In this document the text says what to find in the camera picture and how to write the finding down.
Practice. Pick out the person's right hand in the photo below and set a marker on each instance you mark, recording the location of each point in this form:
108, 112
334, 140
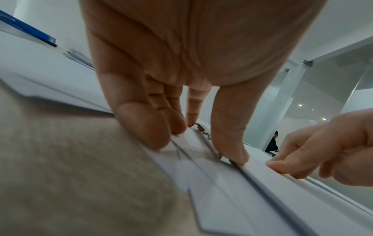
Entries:
335, 147

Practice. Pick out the person's left hand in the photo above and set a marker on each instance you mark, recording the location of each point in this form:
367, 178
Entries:
189, 34

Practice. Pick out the blue folder with inner slot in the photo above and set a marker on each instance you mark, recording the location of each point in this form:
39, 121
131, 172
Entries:
29, 28

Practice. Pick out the frosted glass door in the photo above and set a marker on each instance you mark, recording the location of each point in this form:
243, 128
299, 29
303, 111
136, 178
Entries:
279, 110

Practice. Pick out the black door fitting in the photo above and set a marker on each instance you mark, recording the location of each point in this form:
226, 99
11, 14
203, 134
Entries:
308, 63

